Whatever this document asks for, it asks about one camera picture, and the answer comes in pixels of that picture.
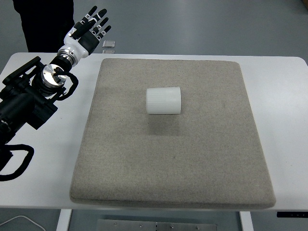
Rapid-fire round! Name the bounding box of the white table leg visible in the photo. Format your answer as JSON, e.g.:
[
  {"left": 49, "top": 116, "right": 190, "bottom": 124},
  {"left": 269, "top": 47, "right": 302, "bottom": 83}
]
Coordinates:
[
  {"left": 56, "top": 209, "right": 73, "bottom": 231},
  {"left": 239, "top": 211, "right": 254, "bottom": 231}
]

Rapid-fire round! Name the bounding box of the black table control panel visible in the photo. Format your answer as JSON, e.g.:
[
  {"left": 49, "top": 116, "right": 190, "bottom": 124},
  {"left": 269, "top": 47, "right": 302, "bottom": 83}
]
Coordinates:
[{"left": 276, "top": 211, "right": 308, "bottom": 218}]

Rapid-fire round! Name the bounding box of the grey metal plate with screws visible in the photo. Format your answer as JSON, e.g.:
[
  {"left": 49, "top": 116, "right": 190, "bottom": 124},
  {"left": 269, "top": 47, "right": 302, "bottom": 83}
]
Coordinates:
[{"left": 96, "top": 218, "right": 217, "bottom": 231}]

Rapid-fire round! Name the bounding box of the white cable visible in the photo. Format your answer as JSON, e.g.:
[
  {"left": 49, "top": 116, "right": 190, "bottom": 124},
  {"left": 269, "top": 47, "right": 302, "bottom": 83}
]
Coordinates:
[{"left": 0, "top": 215, "right": 46, "bottom": 231}]

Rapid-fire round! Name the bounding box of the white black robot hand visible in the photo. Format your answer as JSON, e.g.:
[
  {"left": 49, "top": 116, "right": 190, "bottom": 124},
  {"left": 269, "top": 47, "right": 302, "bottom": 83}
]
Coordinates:
[{"left": 63, "top": 6, "right": 113, "bottom": 59}]

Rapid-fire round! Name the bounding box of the grey-brown fabric mat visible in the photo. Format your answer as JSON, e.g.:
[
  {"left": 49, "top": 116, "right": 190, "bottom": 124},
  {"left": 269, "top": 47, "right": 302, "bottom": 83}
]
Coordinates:
[{"left": 69, "top": 57, "right": 277, "bottom": 209}]

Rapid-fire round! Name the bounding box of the white ribbed cup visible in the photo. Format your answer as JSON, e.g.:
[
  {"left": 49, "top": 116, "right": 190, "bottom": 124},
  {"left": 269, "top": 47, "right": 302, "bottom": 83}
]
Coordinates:
[{"left": 145, "top": 86, "right": 182, "bottom": 115}]

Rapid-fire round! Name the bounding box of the person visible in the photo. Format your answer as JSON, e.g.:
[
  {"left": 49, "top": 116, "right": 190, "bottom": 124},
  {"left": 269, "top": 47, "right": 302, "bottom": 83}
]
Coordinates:
[{"left": 12, "top": 0, "right": 75, "bottom": 52}]

